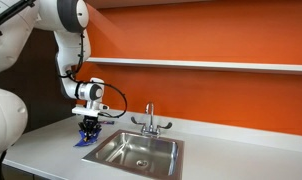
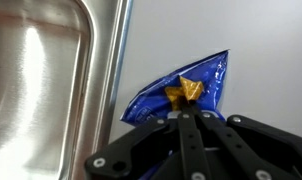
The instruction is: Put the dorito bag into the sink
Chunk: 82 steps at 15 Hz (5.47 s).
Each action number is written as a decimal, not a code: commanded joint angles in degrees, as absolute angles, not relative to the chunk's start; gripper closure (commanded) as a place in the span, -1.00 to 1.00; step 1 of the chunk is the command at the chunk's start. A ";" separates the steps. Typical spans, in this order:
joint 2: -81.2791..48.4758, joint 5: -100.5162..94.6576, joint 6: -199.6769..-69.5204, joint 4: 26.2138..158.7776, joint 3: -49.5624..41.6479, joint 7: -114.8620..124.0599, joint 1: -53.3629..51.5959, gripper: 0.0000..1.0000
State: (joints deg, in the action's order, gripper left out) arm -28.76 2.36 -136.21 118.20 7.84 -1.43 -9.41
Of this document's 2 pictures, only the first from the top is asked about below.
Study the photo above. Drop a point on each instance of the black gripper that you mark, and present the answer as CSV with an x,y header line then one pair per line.
x,y
90,122

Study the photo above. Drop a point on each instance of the blue dorito chip bag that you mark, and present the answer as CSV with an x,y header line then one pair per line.
x,y
86,141

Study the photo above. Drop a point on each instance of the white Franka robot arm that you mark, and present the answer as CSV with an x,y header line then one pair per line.
x,y
71,43

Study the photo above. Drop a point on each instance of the stainless steel sink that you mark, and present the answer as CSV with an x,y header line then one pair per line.
x,y
137,153

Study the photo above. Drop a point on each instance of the dark brown tall panel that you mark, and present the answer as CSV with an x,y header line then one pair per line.
x,y
37,83

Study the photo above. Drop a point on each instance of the white counter backsplash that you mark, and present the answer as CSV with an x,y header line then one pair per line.
x,y
224,131

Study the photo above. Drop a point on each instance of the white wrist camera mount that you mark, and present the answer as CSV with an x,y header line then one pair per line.
x,y
87,110

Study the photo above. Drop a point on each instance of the white wall shelf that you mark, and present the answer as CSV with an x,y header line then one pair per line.
x,y
197,64

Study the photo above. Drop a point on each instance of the high wall shelf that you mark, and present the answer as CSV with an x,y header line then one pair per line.
x,y
151,2

